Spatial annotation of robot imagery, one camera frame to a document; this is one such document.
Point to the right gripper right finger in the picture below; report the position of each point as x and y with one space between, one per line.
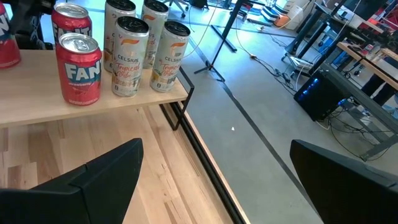
351 196

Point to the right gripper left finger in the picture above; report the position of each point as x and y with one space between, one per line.
77 199

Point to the red soda can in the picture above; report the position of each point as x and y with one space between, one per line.
7 46
70 21
79 74

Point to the grey desk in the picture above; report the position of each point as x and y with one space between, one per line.
367 102

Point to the black computer tower blue lights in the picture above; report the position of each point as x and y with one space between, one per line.
320 96

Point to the wooden top desk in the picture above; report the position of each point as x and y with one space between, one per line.
373 67

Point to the white power strip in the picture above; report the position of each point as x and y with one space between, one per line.
300 63

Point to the orange box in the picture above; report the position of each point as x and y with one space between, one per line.
282 20

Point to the white blue storage bin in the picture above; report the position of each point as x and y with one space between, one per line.
269 13

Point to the white office chair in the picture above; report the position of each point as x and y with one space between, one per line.
178 5

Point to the wooden shelf black metal frame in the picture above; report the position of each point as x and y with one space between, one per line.
37 90

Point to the black aluminium frame rail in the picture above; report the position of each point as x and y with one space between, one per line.
205 161

